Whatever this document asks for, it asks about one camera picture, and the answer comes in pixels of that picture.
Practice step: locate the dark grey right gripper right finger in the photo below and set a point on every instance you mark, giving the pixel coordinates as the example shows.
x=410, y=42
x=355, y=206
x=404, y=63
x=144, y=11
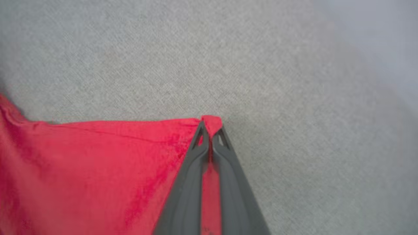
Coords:
x=235, y=202

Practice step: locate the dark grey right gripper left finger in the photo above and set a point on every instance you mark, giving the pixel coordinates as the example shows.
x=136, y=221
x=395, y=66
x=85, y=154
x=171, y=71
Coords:
x=186, y=195

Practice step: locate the red garment with white trim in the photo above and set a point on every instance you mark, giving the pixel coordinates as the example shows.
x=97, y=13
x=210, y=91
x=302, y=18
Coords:
x=81, y=169

